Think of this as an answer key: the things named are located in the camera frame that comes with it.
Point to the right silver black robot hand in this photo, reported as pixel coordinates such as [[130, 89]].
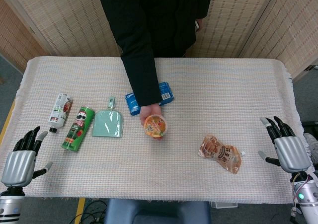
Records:
[[292, 152]]

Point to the person's bare hanging hand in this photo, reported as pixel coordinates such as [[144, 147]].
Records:
[[200, 25]]

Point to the person's bare open hand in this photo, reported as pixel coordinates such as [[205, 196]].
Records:
[[150, 109]]

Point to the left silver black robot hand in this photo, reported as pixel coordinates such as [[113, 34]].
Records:
[[18, 164]]

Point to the orange jelly cup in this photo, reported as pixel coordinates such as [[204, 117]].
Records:
[[155, 126]]

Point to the person's black sleeved forearm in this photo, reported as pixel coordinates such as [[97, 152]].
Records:
[[142, 80]]

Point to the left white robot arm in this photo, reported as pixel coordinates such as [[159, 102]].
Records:
[[10, 206]]

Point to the blue Oreo cookie box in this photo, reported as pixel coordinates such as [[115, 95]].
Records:
[[131, 104]]

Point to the gray shoe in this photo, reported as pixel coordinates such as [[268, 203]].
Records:
[[311, 142]]

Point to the mint green dustpan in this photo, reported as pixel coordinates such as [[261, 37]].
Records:
[[106, 123]]

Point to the person's black jacket torso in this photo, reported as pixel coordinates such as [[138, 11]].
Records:
[[154, 15]]

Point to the bamboo folding screen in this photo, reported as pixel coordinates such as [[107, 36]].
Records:
[[62, 18], [248, 20]]

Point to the white woven tablecloth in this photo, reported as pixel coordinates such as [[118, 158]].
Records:
[[198, 90]]

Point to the green Pringles can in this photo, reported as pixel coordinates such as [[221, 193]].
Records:
[[78, 129]]

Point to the white bottle with black cap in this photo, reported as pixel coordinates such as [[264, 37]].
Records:
[[60, 109]]

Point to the clear orange snack bag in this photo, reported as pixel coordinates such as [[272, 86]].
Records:
[[221, 154]]

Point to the clear plastic piece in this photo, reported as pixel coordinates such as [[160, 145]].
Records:
[[223, 204]]

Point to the black screen hinge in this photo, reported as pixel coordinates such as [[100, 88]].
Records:
[[310, 67]]

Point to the blue padded chair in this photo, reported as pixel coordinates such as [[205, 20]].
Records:
[[156, 211]]

